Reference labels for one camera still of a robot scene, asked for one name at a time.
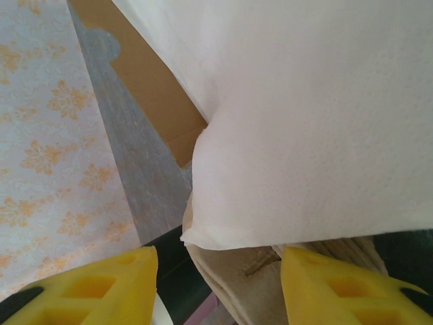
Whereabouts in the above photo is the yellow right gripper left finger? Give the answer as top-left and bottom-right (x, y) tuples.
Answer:
(0, 246), (159, 325)

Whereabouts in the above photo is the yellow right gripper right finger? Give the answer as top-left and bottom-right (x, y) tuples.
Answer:
(280, 246), (433, 325)

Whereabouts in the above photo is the white and black cup stack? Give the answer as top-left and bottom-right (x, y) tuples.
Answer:
(154, 291), (223, 325)

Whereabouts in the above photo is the brown pulp cup carrier stack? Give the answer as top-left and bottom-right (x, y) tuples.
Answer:
(182, 199), (388, 325)

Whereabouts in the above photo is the white paper napkin stack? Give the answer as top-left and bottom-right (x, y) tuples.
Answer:
(110, 0), (433, 252)

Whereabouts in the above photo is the brown cardboard tray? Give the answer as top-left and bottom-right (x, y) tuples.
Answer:
(68, 0), (209, 169)

